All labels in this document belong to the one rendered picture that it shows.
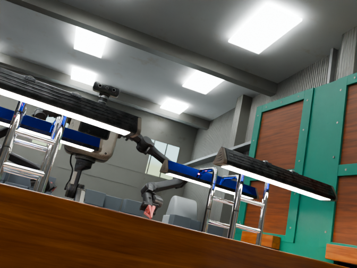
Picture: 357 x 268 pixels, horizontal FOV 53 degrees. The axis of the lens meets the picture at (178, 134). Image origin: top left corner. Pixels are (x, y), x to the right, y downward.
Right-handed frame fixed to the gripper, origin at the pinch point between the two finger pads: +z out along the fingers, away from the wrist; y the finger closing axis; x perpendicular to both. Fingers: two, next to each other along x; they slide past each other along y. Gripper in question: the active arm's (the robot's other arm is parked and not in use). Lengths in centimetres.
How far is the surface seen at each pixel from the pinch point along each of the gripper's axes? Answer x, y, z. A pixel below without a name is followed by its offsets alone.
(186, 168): -36.3, 5.4, -1.6
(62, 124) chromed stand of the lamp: -58, -66, 33
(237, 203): -49, 15, 39
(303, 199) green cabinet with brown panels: -48, 72, 14
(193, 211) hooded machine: 332, 326, -479
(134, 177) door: 436, 240, -712
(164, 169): -33.7, -7.6, 1.5
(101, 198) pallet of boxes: 294, 83, -393
